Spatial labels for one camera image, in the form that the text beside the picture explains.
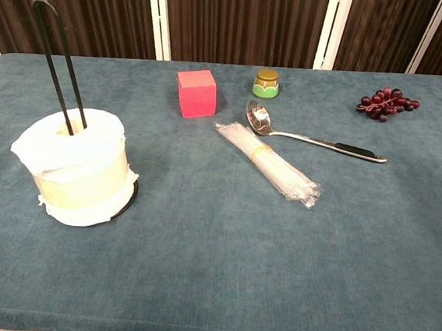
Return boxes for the blue table cloth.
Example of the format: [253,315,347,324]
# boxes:
[0,33,442,331]

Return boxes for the green and gold jar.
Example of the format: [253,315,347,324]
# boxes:
[250,66,282,100]

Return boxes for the pink foam cube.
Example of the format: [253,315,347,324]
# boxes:
[172,67,220,121]

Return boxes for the black wire towel holder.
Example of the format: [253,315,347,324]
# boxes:
[11,0,157,220]

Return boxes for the steel spoon with black handle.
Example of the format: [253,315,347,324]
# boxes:
[242,99,393,165]

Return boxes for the white paper towel roll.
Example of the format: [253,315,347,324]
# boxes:
[3,100,146,233]

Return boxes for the dark red grape bunch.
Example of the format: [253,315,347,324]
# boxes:
[355,83,423,127]

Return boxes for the bundle of clear wrapped straws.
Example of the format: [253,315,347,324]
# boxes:
[206,119,328,211]

